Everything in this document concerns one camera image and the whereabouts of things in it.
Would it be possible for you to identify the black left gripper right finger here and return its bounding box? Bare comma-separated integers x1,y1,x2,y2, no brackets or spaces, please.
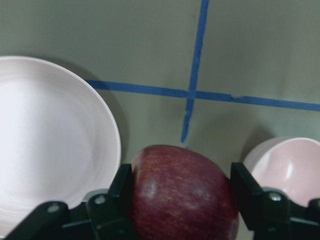
230,162,320,240

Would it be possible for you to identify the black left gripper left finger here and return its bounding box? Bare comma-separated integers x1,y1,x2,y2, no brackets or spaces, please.
5,163,137,240

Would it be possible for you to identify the red apple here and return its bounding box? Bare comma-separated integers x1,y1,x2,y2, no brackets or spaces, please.
131,145,239,240

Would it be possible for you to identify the pink bowl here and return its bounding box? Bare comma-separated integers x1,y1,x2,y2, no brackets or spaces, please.
243,137,320,207

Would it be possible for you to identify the pink plate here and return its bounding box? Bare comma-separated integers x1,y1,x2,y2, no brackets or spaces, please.
0,56,121,237

